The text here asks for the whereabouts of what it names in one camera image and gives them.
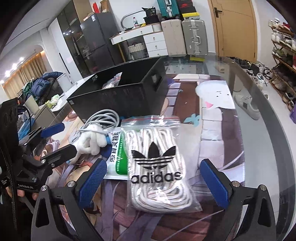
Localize purple gift bag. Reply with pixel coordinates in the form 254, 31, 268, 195
290, 108, 296, 123

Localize adidas bag of white laces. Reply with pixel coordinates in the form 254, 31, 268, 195
121, 115, 202, 213

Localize green white packet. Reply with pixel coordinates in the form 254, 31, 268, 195
104, 127, 127, 180

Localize water bottle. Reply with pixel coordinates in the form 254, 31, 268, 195
132, 17, 138, 27

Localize white sneaker under table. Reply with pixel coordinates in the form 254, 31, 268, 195
234, 94, 260, 121

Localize silver suitcase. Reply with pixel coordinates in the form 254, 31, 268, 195
182, 19, 208, 56

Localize black refrigerator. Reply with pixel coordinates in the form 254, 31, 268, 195
80, 12, 123, 73

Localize black cat bag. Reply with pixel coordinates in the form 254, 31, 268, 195
142, 7, 160, 25

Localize wooden door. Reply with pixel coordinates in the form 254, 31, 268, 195
208, 0, 257, 62

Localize teal suitcase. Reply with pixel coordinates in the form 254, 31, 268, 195
157, 0, 180, 20

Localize beige suitcase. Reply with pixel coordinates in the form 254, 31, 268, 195
161, 19, 187, 56

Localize white drawer desk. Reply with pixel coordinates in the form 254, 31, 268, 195
110, 23, 168, 57

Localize beige curtains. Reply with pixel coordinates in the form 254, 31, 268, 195
3, 51, 47, 98

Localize red white balloon glue bag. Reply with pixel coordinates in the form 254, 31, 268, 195
102, 72, 122, 89

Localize person's left hand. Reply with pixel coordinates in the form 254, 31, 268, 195
6, 187, 39, 200

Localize wicker basket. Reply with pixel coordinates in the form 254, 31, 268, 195
128, 43, 149, 60

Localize anime print table mat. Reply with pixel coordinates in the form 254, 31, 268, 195
31, 76, 245, 240

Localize stack of shoe boxes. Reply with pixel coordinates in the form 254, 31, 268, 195
177, 0, 200, 20

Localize tall dark cabinet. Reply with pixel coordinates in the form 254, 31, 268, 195
57, 1, 90, 77

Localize wooden shoe rack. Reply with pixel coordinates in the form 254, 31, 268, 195
268, 18, 295, 111

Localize blue down jacket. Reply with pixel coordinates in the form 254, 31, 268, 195
30, 71, 63, 99

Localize black tracking camera left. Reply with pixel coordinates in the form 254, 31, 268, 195
1, 98, 19, 161

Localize white plush toy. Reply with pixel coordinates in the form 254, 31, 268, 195
69, 123, 107, 165

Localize coiled white cable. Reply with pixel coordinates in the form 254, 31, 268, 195
78, 108, 120, 137

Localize black storage box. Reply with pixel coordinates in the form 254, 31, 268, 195
67, 57, 169, 121

